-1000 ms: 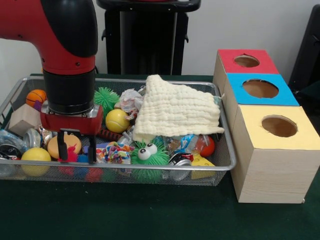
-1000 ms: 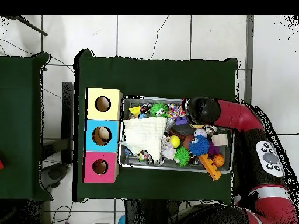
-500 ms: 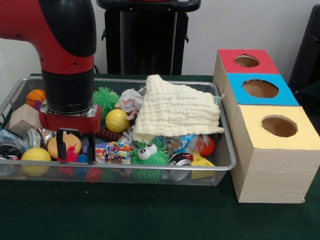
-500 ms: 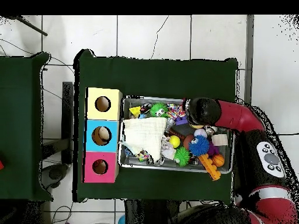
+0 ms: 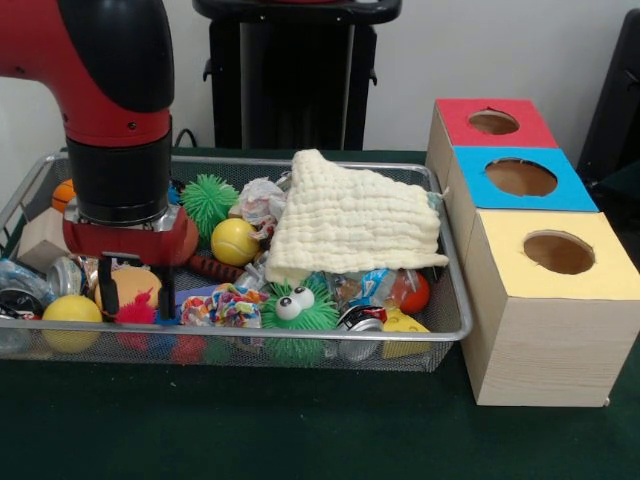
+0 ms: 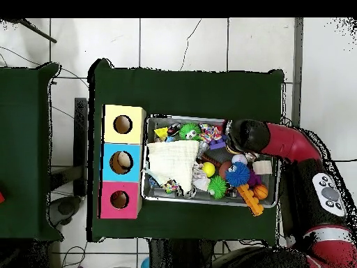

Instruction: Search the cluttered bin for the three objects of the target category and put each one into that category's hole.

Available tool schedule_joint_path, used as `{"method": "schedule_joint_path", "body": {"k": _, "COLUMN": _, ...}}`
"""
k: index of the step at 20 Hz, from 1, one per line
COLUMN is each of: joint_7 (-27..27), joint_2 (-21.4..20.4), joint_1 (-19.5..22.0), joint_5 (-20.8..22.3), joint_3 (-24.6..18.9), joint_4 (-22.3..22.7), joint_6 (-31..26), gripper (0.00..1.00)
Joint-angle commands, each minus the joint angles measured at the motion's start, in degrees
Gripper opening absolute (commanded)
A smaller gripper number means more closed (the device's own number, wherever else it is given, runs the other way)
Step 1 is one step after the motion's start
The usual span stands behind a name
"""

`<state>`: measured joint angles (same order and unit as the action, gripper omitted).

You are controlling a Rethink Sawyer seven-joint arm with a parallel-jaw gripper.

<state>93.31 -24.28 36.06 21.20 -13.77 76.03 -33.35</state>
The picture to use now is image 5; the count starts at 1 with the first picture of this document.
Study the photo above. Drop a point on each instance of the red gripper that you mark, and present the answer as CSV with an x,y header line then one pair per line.
x,y
130,245

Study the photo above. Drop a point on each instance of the pink blue fuzzy caterpillar toy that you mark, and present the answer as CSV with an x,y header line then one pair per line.
x,y
135,312

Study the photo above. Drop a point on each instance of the cream muslin cloth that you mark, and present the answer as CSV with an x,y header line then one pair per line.
x,y
350,215

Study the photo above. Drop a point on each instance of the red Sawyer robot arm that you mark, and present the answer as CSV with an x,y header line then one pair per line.
x,y
115,100

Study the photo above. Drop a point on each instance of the wooden box with three holes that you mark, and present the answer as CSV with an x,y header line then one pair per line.
x,y
550,350

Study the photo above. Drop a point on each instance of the yellow ball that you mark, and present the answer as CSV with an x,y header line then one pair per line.
x,y
71,310

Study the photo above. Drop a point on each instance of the green spiky ball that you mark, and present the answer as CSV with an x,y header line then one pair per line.
x,y
209,202

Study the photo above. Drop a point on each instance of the small orange basketball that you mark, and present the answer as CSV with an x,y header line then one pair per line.
x,y
62,195

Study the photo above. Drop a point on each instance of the green spiky toy with eyes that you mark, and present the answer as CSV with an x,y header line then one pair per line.
x,y
310,315

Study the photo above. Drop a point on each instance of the yellow cheese wedge toy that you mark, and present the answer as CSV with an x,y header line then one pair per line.
x,y
402,325

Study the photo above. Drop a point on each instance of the light blue muslin cloth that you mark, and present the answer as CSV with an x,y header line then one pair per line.
x,y
435,200

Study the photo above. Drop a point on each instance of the dark green side tablecloth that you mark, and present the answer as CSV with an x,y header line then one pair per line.
x,y
622,181

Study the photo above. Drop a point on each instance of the black stand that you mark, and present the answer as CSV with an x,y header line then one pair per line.
x,y
617,90

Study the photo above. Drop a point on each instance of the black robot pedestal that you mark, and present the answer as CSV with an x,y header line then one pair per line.
x,y
300,75

